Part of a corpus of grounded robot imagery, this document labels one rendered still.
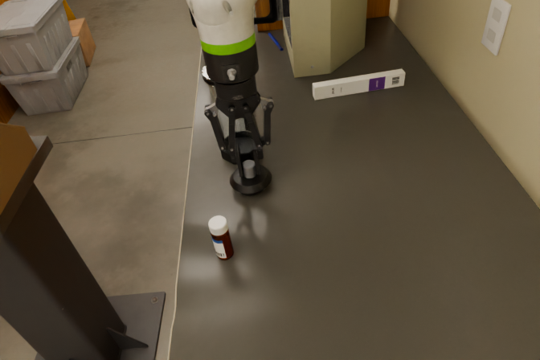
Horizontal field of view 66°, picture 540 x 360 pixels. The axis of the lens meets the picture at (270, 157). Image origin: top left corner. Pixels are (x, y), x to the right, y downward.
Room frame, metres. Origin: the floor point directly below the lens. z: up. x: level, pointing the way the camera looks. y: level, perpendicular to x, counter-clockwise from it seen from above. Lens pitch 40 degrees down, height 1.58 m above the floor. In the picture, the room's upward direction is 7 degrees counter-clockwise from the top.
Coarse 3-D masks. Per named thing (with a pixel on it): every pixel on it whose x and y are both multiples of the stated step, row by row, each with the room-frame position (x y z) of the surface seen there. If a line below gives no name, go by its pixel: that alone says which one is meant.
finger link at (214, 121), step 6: (210, 114) 0.65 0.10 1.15; (210, 120) 0.65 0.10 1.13; (216, 120) 0.66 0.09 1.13; (216, 126) 0.65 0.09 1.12; (216, 132) 0.65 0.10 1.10; (222, 132) 0.67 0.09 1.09; (216, 138) 0.65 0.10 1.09; (222, 138) 0.65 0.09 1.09; (222, 144) 0.65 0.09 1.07; (222, 150) 0.65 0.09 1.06
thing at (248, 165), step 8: (248, 160) 0.67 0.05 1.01; (248, 168) 0.65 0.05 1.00; (264, 168) 0.68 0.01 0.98; (232, 176) 0.67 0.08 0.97; (248, 176) 0.65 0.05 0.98; (256, 176) 0.65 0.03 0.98; (264, 176) 0.65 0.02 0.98; (232, 184) 0.65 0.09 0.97; (240, 184) 0.63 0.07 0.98; (248, 184) 0.63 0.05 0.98; (256, 184) 0.63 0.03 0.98; (264, 184) 0.63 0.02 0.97; (240, 192) 0.62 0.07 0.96; (248, 192) 0.62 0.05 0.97; (256, 192) 0.63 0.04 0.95
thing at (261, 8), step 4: (260, 0) 1.42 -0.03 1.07; (264, 0) 1.42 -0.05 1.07; (268, 0) 1.42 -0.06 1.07; (256, 4) 1.43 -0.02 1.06; (260, 4) 1.43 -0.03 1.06; (264, 4) 1.42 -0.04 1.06; (268, 4) 1.42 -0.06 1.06; (256, 8) 1.43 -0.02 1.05; (260, 8) 1.43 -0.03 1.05; (264, 8) 1.42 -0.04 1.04; (268, 8) 1.42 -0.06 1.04; (276, 8) 1.42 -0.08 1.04; (256, 12) 1.43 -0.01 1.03; (260, 12) 1.43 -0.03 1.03; (264, 12) 1.42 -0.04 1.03; (268, 12) 1.42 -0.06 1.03; (256, 16) 1.43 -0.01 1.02; (260, 16) 1.43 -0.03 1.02; (264, 16) 1.42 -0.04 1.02
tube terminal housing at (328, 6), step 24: (312, 0) 1.11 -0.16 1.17; (336, 0) 1.13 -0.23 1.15; (360, 0) 1.22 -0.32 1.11; (312, 24) 1.11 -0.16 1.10; (336, 24) 1.13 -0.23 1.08; (360, 24) 1.23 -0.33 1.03; (288, 48) 1.24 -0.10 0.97; (312, 48) 1.11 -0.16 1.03; (336, 48) 1.13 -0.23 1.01; (360, 48) 1.23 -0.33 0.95; (312, 72) 1.11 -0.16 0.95
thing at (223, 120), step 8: (216, 96) 0.75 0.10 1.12; (224, 120) 0.75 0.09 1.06; (240, 120) 0.75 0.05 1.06; (224, 128) 0.75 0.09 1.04; (240, 128) 0.74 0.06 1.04; (248, 128) 0.75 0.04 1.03; (224, 136) 0.75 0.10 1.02; (240, 136) 0.74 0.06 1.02; (248, 136) 0.75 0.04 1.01; (240, 144) 0.74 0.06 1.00; (248, 144) 0.75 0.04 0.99; (240, 152) 0.74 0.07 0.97
